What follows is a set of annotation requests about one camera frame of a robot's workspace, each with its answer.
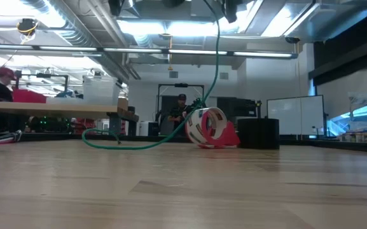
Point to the black cabinet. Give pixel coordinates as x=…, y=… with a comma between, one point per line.
x=240, y=108

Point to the red plastic bin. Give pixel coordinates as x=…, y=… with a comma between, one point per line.
x=30, y=96

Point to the long ceiling light bar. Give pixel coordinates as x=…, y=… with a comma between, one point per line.
x=196, y=52

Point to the black gantry frame with camera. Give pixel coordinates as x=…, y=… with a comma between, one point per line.
x=181, y=85
x=52, y=76

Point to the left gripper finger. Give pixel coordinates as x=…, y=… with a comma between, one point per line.
x=114, y=6

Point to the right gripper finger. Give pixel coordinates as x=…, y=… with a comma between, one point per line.
x=231, y=9

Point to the white whiteboard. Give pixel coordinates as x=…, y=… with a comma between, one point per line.
x=294, y=114

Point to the black dome ceiling camera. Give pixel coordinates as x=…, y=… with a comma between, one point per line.
x=292, y=40

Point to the wood top metal workbench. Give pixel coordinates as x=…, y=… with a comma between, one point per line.
x=59, y=109

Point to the clear plastic storage bin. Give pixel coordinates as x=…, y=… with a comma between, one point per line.
x=102, y=92

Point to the red tape dispenser white tape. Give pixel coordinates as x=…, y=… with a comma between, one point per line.
x=202, y=133

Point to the white and black box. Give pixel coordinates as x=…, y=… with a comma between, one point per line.
x=143, y=128

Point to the black aluminium table frame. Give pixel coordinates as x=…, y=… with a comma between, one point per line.
x=43, y=137

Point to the cardboard box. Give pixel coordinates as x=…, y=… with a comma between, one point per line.
x=122, y=104

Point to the grey wall vent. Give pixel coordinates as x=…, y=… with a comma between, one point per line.
x=173, y=74
x=224, y=76

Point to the black computers with green lights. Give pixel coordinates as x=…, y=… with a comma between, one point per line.
x=49, y=124

